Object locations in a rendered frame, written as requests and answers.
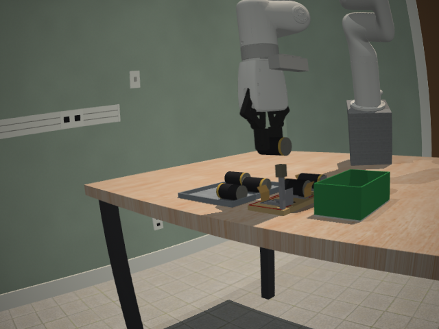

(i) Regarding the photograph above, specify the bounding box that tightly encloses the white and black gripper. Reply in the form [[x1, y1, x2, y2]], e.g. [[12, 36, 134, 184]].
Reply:
[[238, 58, 289, 150]]

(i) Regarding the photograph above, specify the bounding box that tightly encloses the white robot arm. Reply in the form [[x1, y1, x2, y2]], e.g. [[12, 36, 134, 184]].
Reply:
[[236, 0, 394, 112]]

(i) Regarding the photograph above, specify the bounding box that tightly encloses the green open-top box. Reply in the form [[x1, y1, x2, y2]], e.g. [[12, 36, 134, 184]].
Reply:
[[313, 169, 390, 222]]

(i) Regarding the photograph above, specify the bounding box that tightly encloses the tan battery holder board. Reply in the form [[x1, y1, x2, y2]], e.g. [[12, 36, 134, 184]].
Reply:
[[248, 164, 314, 216]]

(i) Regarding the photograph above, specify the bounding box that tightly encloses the black battery with gold end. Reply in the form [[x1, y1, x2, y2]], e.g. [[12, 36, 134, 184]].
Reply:
[[257, 137, 292, 156], [224, 171, 251, 185], [298, 173, 325, 183], [242, 177, 272, 193], [216, 183, 248, 200], [285, 178, 310, 197]]

